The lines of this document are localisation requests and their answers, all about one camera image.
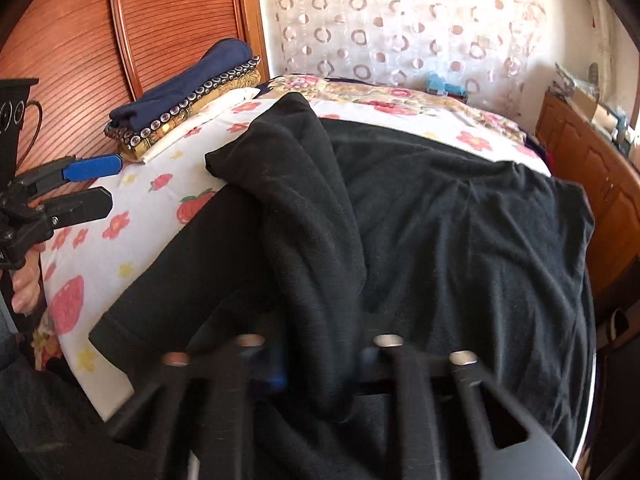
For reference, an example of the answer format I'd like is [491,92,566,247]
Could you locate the wooden slatted wardrobe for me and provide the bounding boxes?
[1,0,266,170]

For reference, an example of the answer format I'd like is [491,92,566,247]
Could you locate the floral bed blanket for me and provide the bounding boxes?
[262,75,551,177]

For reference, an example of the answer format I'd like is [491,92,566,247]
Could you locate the circle pattern sheer curtain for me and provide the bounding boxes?
[254,0,601,122]

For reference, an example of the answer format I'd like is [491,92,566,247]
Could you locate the person's left hand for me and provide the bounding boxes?
[11,244,44,315]

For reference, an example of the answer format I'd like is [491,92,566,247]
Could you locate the white strawberry print sheet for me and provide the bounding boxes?
[40,87,550,419]

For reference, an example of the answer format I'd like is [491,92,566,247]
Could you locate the blue toy on bed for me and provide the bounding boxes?
[424,72,469,103]

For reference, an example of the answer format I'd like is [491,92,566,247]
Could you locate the black t-shirt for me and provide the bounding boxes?
[90,93,594,479]

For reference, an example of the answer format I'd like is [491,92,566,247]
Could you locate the wooden sideboard cabinet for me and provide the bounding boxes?
[536,92,639,295]

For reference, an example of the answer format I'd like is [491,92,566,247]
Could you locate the navy folded blanket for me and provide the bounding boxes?
[110,38,253,131]

